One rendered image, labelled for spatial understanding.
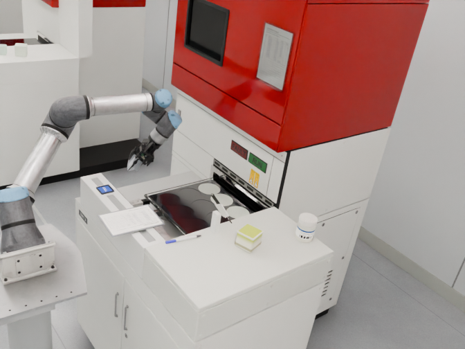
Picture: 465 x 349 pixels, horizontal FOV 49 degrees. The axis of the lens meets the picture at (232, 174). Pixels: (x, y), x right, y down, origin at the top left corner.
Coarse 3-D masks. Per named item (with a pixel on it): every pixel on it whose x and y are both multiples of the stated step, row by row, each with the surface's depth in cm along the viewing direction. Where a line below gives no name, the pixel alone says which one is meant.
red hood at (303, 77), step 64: (192, 0) 226; (256, 0) 193; (320, 0) 177; (384, 0) 198; (192, 64) 235; (256, 64) 200; (320, 64) 192; (384, 64) 218; (256, 128) 208; (320, 128) 211
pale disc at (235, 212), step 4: (228, 208) 221; (232, 208) 222; (236, 208) 222; (240, 208) 223; (244, 208) 223; (228, 212) 219; (232, 212) 220; (236, 212) 220; (240, 212) 220; (244, 212) 221; (248, 212) 221; (232, 216) 217; (236, 216) 217; (240, 216) 218
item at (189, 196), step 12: (168, 192) 227; (180, 192) 228; (192, 192) 230; (168, 204) 218; (180, 204) 219; (192, 204) 221; (204, 204) 222; (240, 204) 226; (180, 216) 211; (192, 216) 212; (204, 216) 214; (192, 228) 205; (204, 228) 206
